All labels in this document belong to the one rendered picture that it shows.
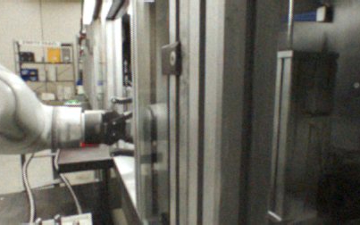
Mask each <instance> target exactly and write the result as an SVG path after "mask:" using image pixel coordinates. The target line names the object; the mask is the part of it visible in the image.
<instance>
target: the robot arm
mask: <svg viewBox="0 0 360 225"><path fill-rule="evenodd" d="M110 101H111V103H110V106H109V108H108V109H107V110H105V111H84V113H81V108H70V107H62V106H45V105H42V104H41V103H40V102H39V101H38V99H37V97H36V96H35V94H33V91H31V90H30V89H29V87H27V86H26V84H25V83H24V81H23V80H22V79H21V78H20V77H18V76H17V75H15V74H14V73H12V72H10V71H8V70H7V69H6V68H5V67H4V66H3V65H1V64H0V154H33V153H37V152H42V151H45V150H47V149H62V148H80V147H81V142H84V145H101V144H104V145H106V146H108V148H109V152H108V153H109V155H110V156H111V158H114V157H117V156H126V157H132V158H134V150H129V149H124V148H118V147H117V146H114V144H115V143H117V142H118V141H119V140H123V141H125V142H127V143H131V144H132V145H134V143H133V137H131V136H128V135H126V130H125V126H126V121H127V120H129V119H130V118H133V110H132V111H128V112H123V113H122V114H119V113H118V112H116V111H115V110H114V108H115V107H118V106H120V104H130V103H133V96H132V97H127V98H115V97H111V98H110Z"/></svg>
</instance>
